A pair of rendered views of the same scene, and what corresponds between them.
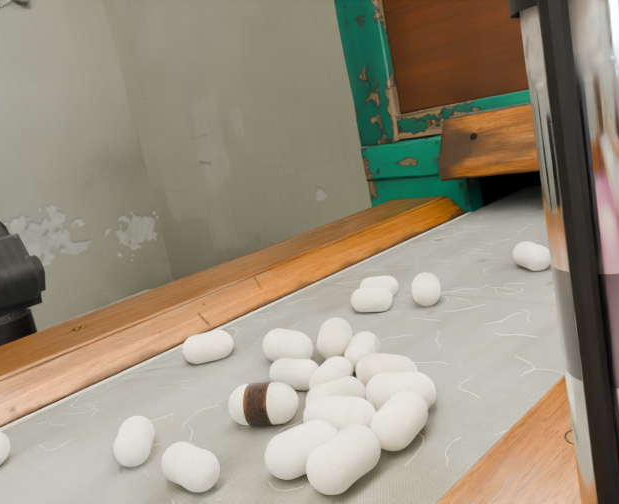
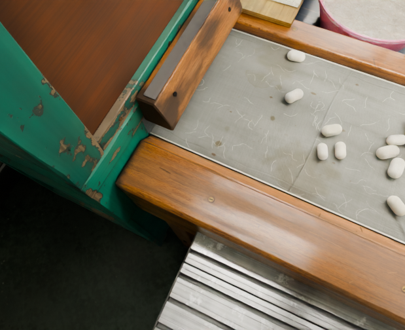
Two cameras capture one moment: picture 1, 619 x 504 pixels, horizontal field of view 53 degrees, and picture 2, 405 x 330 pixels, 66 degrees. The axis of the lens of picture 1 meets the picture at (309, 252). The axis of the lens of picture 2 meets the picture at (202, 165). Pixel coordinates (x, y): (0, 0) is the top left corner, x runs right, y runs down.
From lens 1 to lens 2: 0.84 m
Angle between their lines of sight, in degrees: 85
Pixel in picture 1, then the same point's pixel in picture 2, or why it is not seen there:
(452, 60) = (112, 68)
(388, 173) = (106, 175)
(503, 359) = (384, 105)
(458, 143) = (171, 105)
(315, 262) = (278, 195)
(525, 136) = (193, 69)
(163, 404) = not seen: outside the picture
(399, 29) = (66, 83)
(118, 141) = not seen: outside the picture
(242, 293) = (332, 219)
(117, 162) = not seen: outside the picture
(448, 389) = not seen: outside the picture
